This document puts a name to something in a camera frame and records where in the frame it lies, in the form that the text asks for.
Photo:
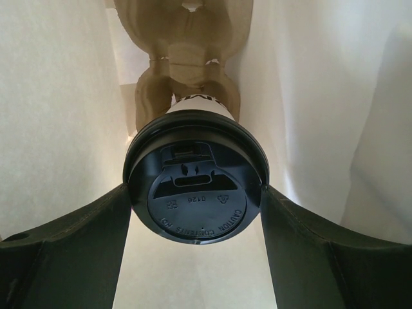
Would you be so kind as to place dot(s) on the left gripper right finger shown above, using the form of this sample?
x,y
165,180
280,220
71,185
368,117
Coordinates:
x,y
315,263

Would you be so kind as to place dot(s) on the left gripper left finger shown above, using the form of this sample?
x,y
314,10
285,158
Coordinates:
x,y
71,262

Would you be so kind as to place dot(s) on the black coffee cup lid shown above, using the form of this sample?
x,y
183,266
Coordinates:
x,y
195,177

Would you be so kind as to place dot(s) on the brown paper bag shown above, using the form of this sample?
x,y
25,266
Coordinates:
x,y
325,88

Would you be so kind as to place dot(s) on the white paper cup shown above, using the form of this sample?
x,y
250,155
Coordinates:
x,y
202,103

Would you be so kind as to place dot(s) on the brown cardboard cup carrier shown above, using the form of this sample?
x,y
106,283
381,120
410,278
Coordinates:
x,y
188,44

